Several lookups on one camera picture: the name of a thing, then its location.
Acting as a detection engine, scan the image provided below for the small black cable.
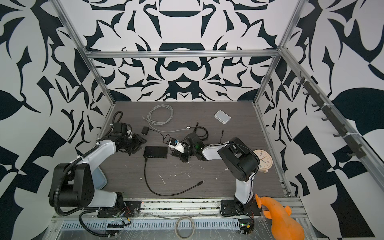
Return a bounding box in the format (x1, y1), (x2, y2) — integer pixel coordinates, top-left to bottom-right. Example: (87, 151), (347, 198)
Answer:
(193, 121), (210, 141)

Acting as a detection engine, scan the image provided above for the black ribbed switch box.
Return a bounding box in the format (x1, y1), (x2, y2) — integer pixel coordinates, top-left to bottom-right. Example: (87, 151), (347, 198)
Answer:
(143, 146), (168, 159)

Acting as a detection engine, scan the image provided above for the black ethernet cable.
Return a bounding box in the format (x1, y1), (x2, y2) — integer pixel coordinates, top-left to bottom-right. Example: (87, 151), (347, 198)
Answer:
(143, 157), (205, 197)

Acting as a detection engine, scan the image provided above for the white network switch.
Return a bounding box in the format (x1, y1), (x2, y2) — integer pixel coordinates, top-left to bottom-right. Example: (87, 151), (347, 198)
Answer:
(214, 110), (231, 125)

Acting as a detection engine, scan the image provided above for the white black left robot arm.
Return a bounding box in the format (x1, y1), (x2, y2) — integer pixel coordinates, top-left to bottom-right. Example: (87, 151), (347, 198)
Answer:
(49, 123), (147, 216)

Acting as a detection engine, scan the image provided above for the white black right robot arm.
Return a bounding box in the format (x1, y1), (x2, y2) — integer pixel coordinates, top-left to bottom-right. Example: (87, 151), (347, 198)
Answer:
(168, 133), (261, 205)

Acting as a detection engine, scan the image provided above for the light blue plastic lid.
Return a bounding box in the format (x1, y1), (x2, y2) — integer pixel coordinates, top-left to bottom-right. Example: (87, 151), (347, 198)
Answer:
(92, 168), (108, 190)

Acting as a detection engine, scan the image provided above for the beige round alarm clock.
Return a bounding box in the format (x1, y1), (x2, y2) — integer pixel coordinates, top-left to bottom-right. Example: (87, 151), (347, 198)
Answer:
(254, 150), (273, 173)

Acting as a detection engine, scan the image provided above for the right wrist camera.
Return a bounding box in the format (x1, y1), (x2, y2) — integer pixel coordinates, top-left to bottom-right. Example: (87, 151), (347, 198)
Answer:
(168, 138), (185, 154)

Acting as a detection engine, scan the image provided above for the tangled thin black adapter cable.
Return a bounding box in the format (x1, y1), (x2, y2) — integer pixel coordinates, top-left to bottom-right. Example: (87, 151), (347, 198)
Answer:
(140, 125), (173, 146)

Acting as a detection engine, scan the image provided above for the grey coiled ethernet cable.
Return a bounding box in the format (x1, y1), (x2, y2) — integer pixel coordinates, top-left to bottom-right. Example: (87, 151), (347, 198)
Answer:
(141, 104), (189, 133)

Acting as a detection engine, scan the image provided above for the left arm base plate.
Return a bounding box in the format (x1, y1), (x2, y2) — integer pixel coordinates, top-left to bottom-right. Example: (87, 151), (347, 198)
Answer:
(97, 201), (142, 218)

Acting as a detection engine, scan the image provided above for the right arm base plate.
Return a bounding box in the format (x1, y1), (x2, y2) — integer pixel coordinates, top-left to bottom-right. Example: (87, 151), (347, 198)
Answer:
(220, 199), (262, 217)

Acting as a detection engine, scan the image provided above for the grey tape ring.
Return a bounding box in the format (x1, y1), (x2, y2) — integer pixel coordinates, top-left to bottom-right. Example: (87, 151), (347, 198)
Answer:
(174, 215), (196, 240)

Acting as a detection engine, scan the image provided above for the black corrugated cable conduit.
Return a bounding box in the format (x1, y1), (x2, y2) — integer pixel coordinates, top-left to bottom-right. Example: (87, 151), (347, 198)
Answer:
(52, 155), (85, 217)

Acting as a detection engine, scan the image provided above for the black wall hook rail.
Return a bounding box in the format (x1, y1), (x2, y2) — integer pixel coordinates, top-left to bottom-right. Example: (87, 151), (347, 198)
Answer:
(297, 71), (367, 159)

